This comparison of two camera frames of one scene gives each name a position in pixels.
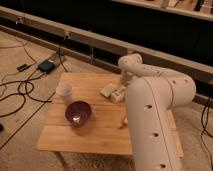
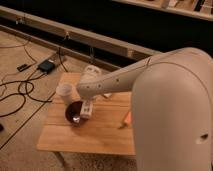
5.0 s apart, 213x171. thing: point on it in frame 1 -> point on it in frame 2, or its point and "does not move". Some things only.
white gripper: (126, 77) -> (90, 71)
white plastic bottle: (117, 96) -> (86, 109)
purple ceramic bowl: (77, 113) does not move
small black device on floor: (23, 67) does not move
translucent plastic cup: (64, 93) does not move
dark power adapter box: (46, 66) does not move
